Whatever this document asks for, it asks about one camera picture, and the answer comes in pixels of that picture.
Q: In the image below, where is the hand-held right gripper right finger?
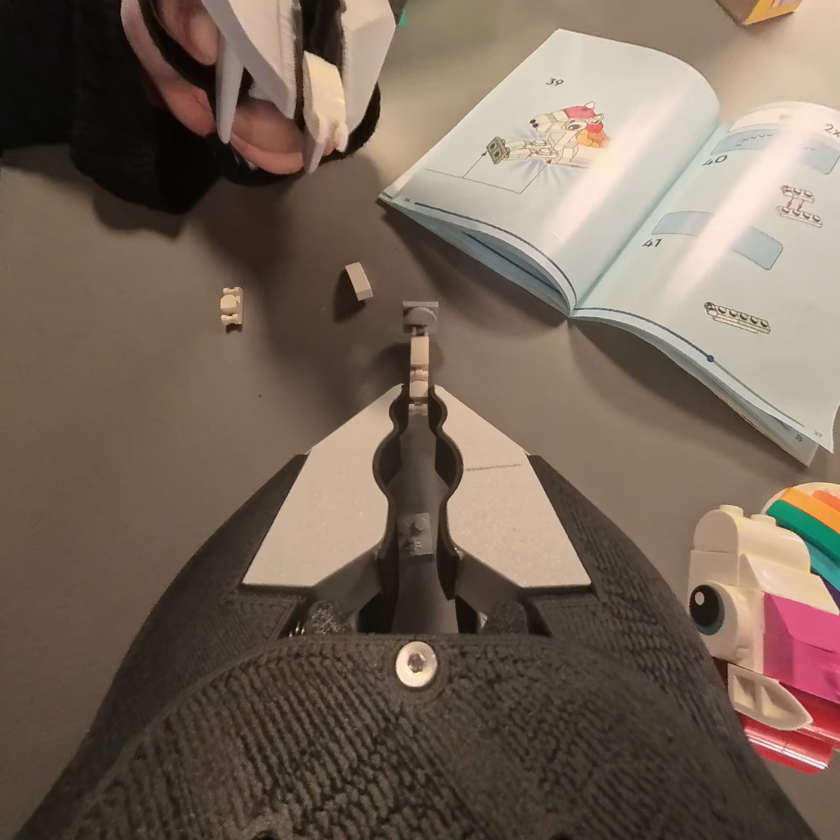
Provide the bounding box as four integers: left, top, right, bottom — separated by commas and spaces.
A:
428, 384, 594, 601

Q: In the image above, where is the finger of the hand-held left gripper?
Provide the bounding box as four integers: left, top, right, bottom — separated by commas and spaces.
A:
328, 0, 399, 130
200, 0, 304, 147

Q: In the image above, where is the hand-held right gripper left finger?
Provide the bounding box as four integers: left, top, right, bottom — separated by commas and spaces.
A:
240, 384, 413, 595

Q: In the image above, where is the white lego leg piece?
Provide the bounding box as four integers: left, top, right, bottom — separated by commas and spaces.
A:
302, 52, 350, 173

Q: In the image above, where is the white and grey lego leg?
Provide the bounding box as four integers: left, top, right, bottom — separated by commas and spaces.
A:
400, 298, 441, 414

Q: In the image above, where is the person's left forearm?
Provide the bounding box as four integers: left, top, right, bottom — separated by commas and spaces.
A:
0, 0, 221, 214

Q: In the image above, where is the round rainbow lego plate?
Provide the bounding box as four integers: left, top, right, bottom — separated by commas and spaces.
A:
761, 482, 840, 601

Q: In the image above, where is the colourful lego set box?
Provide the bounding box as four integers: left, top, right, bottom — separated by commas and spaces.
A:
715, 0, 805, 26

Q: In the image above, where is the person's left hand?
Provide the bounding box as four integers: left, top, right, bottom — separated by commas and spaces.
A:
147, 0, 383, 191

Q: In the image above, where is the open blue instruction booklet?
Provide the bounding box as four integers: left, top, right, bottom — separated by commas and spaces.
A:
379, 28, 840, 467

